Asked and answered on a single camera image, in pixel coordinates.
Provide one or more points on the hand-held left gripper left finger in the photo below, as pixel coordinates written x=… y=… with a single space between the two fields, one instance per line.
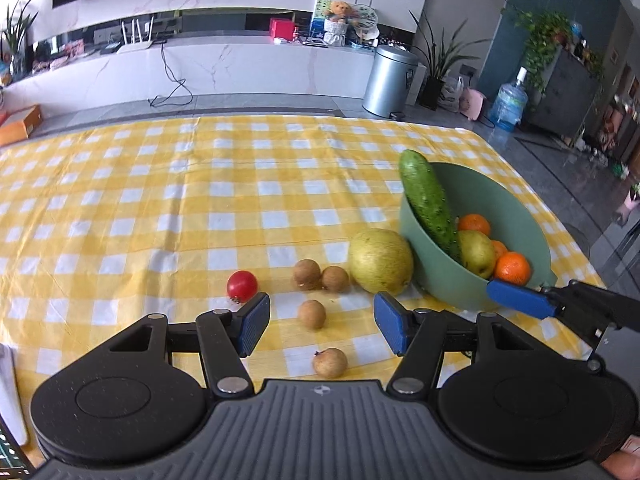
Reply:
x=252 y=325

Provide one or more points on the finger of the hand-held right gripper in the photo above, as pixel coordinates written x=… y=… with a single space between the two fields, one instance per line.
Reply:
x=520 y=299

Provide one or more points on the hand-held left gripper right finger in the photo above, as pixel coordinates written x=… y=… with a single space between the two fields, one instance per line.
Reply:
x=392 y=322

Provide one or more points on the orange tangerine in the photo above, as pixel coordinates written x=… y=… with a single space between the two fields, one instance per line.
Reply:
x=512 y=267
x=500 y=249
x=475 y=224

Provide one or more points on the red cherry tomato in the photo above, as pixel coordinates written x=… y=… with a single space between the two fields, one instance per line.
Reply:
x=242 y=286

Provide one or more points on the brown longan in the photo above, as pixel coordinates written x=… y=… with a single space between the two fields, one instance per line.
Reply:
x=335 y=279
x=330 y=362
x=306 y=274
x=312 y=314

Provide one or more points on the yellow-green pear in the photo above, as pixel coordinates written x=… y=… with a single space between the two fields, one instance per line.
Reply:
x=477 y=255

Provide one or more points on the speckled brownish pear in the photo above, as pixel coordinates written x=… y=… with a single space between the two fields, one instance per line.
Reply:
x=380 y=262

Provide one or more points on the green colander bowl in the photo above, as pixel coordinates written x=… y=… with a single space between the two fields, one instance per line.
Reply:
x=450 y=280

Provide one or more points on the green cucumber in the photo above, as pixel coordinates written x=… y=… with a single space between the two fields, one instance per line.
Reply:
x=425 y=195

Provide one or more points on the yellow checked tablecloth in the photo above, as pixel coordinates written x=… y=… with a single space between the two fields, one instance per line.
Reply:
x=150 y=200

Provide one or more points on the blue water jug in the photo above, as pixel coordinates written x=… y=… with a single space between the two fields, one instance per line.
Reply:
x=510 y=105

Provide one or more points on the pink heater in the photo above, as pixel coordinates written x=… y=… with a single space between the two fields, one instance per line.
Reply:
x=472 y=105

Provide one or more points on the dark grey cabinet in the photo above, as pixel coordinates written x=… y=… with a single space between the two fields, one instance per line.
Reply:
x=565 y=95

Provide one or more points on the white plastic bag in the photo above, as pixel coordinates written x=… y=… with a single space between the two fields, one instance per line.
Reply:
x=451 y=96

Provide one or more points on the silver pedal trash can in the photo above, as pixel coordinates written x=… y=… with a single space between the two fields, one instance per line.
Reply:
x=387 y=82

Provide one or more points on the long-leaved potted plant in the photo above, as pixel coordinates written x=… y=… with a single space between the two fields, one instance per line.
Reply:
x=435 y=67

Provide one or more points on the white phone stand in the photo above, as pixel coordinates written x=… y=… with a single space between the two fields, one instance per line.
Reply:
x=11 y=395

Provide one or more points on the white marble television console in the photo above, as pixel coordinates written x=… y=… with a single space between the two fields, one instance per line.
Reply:
x=250 y=67

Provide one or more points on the trailing ivy plant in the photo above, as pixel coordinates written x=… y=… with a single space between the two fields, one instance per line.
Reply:
x=542 y=35

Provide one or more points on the red box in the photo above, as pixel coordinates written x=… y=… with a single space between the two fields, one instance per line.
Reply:
x=282 y=29

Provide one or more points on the white router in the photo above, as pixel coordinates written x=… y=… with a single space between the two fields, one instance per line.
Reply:
x=134 y=45

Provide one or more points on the orange cardboard box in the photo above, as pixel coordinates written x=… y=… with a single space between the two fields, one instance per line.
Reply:
x=20 y=127

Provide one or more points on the round hand fan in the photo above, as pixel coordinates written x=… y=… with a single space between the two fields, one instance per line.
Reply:
x=362 y=17

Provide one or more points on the blue picture card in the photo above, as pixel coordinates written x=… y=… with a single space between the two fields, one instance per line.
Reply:
x=317 y=22

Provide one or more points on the brown teddy bear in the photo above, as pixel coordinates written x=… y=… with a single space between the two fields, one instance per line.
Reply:
x=336 y=11

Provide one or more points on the green plant in glass vase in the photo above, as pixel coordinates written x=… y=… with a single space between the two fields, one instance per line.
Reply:
x=17 y=35

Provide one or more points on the dark wall socket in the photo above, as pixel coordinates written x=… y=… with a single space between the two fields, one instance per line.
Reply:
x=467 y=69

